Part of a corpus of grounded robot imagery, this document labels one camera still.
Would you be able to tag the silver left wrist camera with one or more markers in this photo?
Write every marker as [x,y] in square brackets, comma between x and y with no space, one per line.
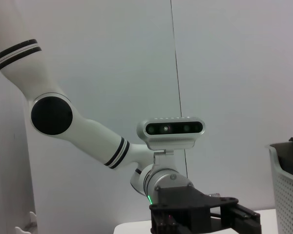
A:
[171,129]

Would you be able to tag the grey perforated storage box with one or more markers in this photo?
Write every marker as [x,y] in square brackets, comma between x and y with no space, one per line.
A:
[288,195]

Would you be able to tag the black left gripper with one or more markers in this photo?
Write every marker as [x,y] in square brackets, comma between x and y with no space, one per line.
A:
[180,209]

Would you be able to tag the black towel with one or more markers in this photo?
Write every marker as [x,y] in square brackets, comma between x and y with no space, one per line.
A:
[286,168]

